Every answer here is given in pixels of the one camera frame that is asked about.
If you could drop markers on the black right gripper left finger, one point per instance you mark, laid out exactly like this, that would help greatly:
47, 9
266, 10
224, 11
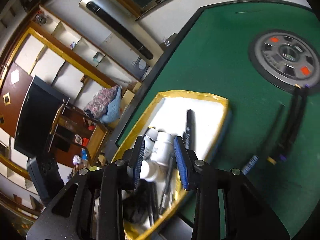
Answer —
70, 214

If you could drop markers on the round grey table centre panel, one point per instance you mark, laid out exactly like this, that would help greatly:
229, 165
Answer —
285, 60

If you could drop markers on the black television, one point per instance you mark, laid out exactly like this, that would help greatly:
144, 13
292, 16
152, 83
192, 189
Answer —
36, 116

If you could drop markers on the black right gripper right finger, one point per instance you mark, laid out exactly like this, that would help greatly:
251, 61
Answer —
247, 215

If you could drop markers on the tall silver tower fan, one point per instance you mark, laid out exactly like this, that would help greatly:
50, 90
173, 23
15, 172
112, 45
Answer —
124, 26

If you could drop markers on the white wall shelf unit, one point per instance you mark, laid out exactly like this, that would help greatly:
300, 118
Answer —
52, 50

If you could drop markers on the gold rimmed white box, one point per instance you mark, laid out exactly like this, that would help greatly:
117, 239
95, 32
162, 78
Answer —
167, 112

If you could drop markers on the black marker purple cap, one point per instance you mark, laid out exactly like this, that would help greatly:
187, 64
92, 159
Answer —
295, 125

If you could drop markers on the white plastic bottle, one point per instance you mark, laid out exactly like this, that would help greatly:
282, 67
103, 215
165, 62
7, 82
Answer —
150, 137
155, 165

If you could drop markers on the black marker beige cap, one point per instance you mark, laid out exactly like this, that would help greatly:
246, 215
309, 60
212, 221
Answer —
272, 158

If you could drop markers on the folded floral blue blanket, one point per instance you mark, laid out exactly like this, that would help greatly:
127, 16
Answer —
105, 105

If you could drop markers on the black marker sideways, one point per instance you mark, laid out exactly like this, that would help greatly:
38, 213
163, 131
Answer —
189, 134

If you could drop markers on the wooden tv stand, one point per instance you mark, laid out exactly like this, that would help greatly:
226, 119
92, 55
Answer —
90, 134

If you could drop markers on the slim black pen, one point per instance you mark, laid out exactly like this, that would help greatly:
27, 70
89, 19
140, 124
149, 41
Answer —
272, 130

